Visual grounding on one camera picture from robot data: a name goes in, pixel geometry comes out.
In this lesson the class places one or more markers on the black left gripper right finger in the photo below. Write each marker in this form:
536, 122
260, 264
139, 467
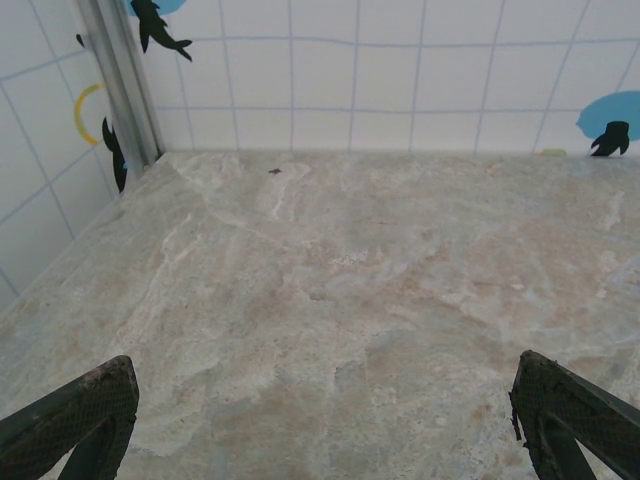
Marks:
560, 415

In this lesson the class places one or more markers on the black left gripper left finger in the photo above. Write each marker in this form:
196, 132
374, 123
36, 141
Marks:
90, 415

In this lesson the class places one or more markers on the aluminium corner post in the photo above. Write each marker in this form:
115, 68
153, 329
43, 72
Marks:
122, 85

